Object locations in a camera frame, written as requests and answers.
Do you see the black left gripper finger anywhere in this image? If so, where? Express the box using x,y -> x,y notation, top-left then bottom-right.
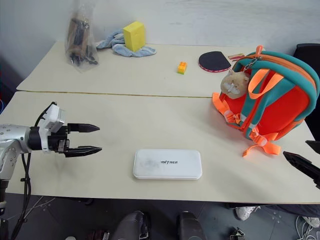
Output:
67,122 -> 101,134
64,145 -> 103,159

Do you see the yellow and green toy brick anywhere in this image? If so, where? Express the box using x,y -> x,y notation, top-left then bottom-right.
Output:
177,61 -> 188,75

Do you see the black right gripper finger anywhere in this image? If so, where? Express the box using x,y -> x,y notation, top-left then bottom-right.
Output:
282,150 -> 320,190
305,140 -> 320,152

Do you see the yellow sponge block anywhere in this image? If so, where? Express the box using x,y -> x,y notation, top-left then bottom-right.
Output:
122,21 -> 147,53

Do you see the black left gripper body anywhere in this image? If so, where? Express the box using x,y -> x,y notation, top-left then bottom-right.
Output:
47,124 -> 71,155

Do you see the light blue towel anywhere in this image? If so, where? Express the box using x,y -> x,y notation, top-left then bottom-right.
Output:
96,29 -> 157,58

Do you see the black chair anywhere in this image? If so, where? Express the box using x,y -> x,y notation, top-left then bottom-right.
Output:
292,43 -> 320,142

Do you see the white rectangular case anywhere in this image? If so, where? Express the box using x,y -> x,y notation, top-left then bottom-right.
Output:
132,148 -> 203,180

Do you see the clear plastic bag with items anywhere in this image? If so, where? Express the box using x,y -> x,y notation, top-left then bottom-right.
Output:
64,0 -> 100,74

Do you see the black table tennis paddle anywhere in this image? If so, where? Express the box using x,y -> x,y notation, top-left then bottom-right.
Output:
198,50 -> 245,74

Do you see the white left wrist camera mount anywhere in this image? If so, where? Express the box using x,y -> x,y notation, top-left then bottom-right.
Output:
39,103 -> 68,153

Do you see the beige hamster plush keychain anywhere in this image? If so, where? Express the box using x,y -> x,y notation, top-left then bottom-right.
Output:
219,69 -> 251,99

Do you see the orange and teal backpack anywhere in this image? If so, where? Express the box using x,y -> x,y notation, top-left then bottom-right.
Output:
211,44 -> 320,158

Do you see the white sneaker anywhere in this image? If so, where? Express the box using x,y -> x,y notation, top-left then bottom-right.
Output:
235,205 -> 261,222
295,215 -> 320,234

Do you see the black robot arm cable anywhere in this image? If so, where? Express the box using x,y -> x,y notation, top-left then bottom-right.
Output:
9,101 -> 59,240

